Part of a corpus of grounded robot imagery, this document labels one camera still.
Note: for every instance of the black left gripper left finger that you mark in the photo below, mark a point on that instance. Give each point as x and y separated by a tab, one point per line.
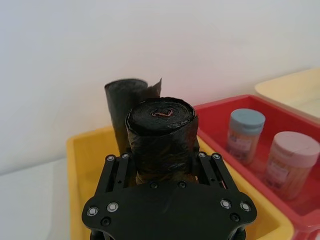
113	175

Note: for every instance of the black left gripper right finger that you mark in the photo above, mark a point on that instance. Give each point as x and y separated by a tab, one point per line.
214	172

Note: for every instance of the black plastic bag roll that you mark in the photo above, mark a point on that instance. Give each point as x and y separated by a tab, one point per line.
160	140
120	105

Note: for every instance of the yellow plastic bin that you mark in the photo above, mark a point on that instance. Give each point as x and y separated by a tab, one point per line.
80	175

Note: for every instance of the clear jar with blue lid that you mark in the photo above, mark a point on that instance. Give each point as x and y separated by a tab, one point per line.
246	130

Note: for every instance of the red plastic bin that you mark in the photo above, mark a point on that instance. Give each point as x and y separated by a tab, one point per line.
215	117

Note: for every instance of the clear jar with pink lid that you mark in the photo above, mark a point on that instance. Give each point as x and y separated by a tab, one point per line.
290	162

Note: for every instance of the cream plastic bin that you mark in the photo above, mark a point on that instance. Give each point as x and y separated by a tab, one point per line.
290	92

